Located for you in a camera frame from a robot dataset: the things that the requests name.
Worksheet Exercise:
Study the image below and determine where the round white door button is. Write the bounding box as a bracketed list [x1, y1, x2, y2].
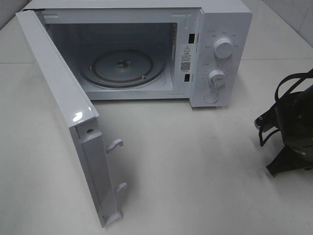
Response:
[203, 92, 219, 104]

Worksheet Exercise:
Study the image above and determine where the white microwave knob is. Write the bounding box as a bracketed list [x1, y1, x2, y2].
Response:
[208, 70, 226, 88]
[213, 36, 234, 59]

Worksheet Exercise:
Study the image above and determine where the white warning label sticker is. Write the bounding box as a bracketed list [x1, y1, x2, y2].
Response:
[179, 44, 196, 72]

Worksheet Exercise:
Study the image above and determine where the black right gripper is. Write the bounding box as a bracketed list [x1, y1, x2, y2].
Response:
[266, 90, 313, 177]

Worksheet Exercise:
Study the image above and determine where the glass microwave turntable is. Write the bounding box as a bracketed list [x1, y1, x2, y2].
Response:
[80, 48, 167, 89]

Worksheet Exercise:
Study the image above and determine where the white microwave door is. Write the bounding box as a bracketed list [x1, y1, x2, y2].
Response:
[16, 10, 127, 227]

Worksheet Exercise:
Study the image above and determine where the white microwave oven body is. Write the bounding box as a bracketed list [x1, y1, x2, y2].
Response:
[21, 0, 252, 107]

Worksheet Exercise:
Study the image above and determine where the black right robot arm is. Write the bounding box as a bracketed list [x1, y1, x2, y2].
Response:
[267, 86, 313, 177]

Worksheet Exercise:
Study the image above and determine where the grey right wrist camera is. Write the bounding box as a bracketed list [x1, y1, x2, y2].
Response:
[254, 107, 279, 133]

